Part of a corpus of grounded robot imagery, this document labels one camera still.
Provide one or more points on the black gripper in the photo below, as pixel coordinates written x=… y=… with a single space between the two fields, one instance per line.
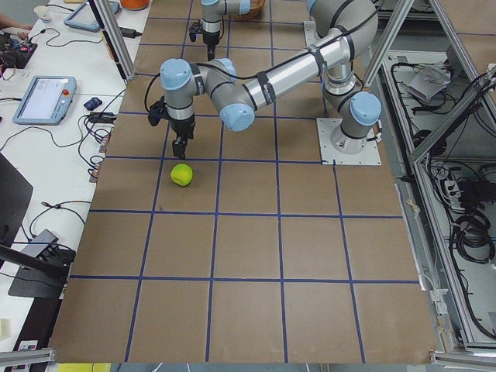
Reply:
x=182 y=127
x=211 y=39

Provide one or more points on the green apple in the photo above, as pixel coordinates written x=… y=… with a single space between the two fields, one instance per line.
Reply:
x=182 y=174

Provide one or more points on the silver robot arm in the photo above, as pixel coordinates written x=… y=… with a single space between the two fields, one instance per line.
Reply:
x=211 y=22
x=345 y=29

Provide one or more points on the woven wicker basket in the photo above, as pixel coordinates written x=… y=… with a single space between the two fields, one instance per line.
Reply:
x=256 y=7

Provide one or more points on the black power adapter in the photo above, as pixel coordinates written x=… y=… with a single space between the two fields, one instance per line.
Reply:
x=129 y=33

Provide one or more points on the orange bucket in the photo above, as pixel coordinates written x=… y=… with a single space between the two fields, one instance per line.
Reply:
x=135 y=5

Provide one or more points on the dark blue small pouch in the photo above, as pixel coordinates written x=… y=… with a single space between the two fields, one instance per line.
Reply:
x=93 y=103

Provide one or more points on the blue teach pendant tablet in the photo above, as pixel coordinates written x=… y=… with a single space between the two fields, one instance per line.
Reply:
x=46 y=101

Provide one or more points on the white paper cup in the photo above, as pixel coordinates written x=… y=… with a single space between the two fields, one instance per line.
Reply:
x=43 y=13

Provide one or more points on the aluminium frame post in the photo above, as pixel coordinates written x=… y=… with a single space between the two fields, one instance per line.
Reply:
x=113 y=38

